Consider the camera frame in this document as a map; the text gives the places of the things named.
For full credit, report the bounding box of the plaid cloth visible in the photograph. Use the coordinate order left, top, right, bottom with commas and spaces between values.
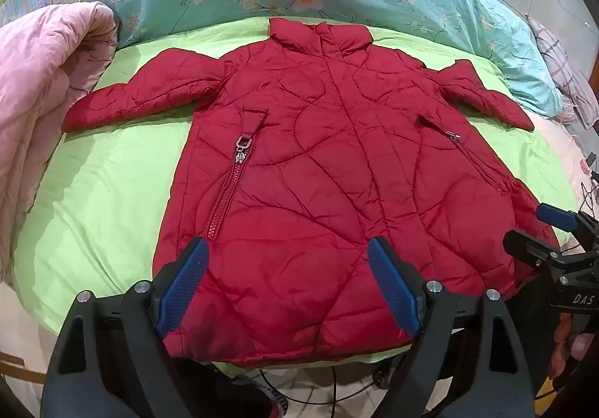
526, 15, 599, 131

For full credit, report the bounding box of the light green bed sheet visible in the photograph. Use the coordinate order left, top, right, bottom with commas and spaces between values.
9, 15, 581, 369

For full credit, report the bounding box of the pale pink bedding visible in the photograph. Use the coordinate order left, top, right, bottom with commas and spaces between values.
468, 111, 599, 231

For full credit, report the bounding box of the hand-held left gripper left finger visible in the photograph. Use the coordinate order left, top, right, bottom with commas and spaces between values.
41, 236, 211, 418

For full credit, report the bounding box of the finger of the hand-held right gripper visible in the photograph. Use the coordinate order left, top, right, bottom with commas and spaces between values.
536, 203, 599, 255
503, 228, 569, 281

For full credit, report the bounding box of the person's right hand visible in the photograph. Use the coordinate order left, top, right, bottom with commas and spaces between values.
548, 311, 599, 381

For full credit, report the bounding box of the black cable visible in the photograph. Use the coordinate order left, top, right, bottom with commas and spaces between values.
253, 364, 391, 418

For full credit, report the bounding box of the pink quilt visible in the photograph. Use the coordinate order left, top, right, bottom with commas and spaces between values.
0, 1, 120, 285

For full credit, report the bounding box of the red quilted jacket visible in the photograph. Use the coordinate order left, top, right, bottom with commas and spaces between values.
62, 16, 560, 369

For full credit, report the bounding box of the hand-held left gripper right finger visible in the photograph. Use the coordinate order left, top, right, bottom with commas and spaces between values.
366, 236, 536, 418

